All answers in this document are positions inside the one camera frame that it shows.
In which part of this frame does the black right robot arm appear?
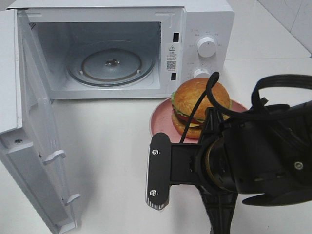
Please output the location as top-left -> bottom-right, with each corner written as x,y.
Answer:
195,102 -> 312,234

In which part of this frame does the burger with lettuce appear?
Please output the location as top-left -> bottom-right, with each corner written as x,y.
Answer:
171,78 -> 232,139

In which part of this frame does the white microwave door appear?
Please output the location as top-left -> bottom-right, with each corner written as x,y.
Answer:
0,9 -> 79,234

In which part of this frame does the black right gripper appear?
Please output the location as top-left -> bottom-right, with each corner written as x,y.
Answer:
194,107 -> 238,234

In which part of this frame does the upper white microwave knob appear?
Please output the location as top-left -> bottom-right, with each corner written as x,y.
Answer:
197,36 -> 217,58

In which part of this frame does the white warning label sticker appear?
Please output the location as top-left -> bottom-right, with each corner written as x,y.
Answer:
165,42 -> 180,72

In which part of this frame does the pink round plate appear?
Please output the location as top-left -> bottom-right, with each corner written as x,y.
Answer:
149,98 -> 249,139

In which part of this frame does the lower white microwave knob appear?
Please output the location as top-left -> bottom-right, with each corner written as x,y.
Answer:
193,68 -> 212,78

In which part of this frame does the white microwave knob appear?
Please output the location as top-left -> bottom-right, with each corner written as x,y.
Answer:
197,36 -> 217,58
193,68 -> 212,78

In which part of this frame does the white microwave oven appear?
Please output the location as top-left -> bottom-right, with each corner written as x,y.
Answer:
6,0 -> 234,99

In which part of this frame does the glass microwave turntable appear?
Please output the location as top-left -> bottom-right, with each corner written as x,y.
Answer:
67,40 -> 158,87

